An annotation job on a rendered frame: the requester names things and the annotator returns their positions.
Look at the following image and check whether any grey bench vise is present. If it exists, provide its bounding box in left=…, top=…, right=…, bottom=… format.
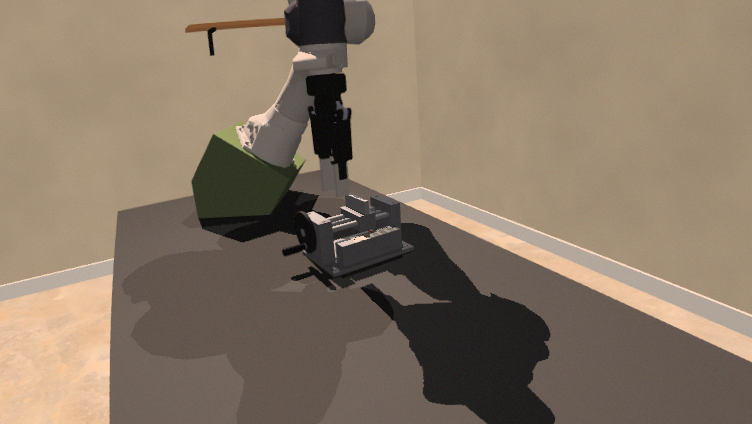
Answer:
left=282, top=193, right=414, bottom=277

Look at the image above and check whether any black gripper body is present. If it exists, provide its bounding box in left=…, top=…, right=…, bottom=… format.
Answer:
left=306, top=73, right=347, bottom=123

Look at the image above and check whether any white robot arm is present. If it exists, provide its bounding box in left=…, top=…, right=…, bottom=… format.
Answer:
left=235, top=0, right=375, bottom=168

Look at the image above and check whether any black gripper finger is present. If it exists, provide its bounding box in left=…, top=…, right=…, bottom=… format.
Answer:
left=321, top=101, right=353, bottom=197
left=308, top=105, right=335, bottom=191

